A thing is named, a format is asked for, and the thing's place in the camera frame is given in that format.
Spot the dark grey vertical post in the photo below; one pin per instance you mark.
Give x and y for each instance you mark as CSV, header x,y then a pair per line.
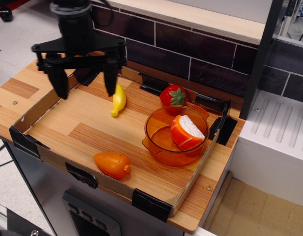
x,y
251,91

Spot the transparent orange plastic pot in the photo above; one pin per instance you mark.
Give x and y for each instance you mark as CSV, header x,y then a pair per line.
x,y
159,140

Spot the white toy sink drainboard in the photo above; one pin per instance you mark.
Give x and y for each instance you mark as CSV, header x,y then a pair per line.
x,y
269,151

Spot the light wooden shelf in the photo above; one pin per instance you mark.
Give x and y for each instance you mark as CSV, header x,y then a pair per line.
x,y
196,18

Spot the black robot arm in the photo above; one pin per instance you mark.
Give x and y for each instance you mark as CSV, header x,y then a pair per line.
x,y
87,70

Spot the orange toy carrot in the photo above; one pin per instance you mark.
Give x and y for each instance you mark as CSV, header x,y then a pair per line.
x,y
113,164

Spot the orange white toy sushi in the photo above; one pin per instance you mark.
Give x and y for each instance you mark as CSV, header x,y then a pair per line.
x,y
185,133

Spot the red toy strawberry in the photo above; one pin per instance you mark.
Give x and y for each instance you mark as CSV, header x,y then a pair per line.
x,y
173,96

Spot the yellow toy banana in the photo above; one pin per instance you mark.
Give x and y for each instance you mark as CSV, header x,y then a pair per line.
x,y
119,100

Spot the black caster wheel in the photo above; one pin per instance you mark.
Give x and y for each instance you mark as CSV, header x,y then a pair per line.
x,y
6,14

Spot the grey toy oven panel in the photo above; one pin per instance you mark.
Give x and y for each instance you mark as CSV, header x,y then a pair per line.
x,y
89,221

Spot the cardboard fence with black tape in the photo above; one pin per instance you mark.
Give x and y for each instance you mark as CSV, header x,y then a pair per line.
x,y
68,133

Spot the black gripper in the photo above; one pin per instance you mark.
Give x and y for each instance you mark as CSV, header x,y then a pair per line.
x,y
79,38

